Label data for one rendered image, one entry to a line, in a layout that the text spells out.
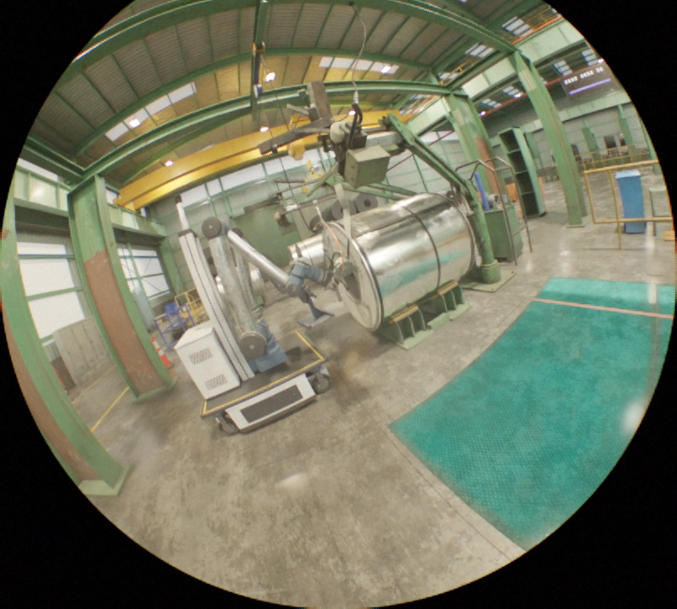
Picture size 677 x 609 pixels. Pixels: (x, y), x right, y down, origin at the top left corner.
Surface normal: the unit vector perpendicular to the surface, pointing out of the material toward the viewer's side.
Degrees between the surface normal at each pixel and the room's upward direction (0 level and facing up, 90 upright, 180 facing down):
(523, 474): 0
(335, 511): 0
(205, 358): 90
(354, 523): 0
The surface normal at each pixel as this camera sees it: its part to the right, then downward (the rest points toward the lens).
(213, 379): 0.40, 0.01
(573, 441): -0.34, -0.93
